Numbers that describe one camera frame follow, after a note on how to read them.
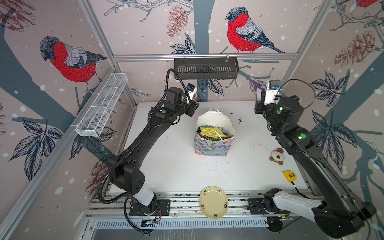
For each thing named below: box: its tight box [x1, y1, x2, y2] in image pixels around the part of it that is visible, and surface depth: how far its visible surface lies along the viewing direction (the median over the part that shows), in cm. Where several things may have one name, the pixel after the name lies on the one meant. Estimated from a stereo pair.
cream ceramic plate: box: [198, 186, 229, 220], surface depth 76 cm
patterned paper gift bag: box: [194, 107, 236, 157], surface depth 82 cm
